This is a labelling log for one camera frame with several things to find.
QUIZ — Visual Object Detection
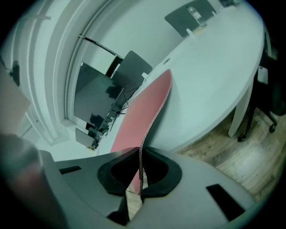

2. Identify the clear water bottle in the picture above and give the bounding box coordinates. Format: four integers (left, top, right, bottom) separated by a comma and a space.
187, 6, 207, 28

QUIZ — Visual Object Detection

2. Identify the white desk leg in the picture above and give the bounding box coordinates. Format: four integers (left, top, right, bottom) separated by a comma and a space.
227, 86, 253, 138

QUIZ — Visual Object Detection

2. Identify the black wall box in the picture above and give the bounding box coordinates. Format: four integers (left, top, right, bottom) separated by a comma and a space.
9, 60, 21, 87

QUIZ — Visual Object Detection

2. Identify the dark grey monitor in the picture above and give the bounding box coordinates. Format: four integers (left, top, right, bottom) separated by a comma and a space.
111, 50, 153, 88

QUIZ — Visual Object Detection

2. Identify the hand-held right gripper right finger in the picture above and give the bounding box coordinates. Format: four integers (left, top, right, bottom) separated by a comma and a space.
131, 146, 258, 229

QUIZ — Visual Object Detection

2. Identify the small black monitor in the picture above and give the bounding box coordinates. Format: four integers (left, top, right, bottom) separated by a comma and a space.
75, 127, 96, 148

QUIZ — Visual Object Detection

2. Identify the black office chair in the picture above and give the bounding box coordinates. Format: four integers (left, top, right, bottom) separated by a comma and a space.
237, 31, 282, 143

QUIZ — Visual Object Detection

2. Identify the red mat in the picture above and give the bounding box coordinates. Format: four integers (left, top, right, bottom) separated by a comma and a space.
109, 68, 173, 195

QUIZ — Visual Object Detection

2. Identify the black desk divider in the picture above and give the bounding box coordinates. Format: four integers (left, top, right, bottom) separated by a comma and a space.
164, 0, 217, 38

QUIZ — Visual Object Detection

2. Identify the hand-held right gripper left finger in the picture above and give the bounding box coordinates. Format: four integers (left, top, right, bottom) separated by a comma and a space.
38, 146, 141, 229

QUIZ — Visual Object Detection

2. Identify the large black monitor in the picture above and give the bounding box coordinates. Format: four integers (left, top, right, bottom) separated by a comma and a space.
73, 62, 125, 126

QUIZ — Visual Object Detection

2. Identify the yellow strip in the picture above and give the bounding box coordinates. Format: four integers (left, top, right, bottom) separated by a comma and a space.
192, 26, 207, 36

